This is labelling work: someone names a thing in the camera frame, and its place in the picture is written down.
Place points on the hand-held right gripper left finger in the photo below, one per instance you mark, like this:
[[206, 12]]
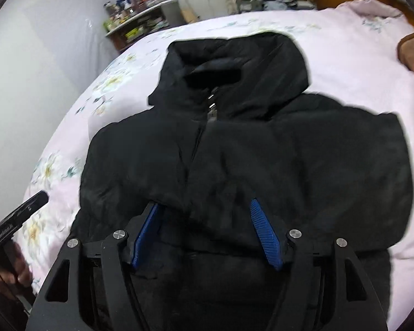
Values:
[[146, 231]]

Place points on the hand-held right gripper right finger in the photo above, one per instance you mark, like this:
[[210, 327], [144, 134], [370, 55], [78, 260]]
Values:
[[265, 234]]

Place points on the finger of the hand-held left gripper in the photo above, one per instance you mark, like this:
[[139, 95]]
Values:
[[24, 210]]

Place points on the black hooded puffer jacket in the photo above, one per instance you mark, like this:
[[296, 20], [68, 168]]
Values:
[[262, 144]]

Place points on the person's left hand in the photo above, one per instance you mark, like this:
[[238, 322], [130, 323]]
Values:
[[19, 270]]

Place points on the pink floral bed sheet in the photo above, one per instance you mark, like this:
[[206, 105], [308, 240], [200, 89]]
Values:
[[348, 58]]

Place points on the cluttered storage shelf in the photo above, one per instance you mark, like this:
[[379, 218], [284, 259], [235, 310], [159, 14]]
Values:
[[138, 24]]

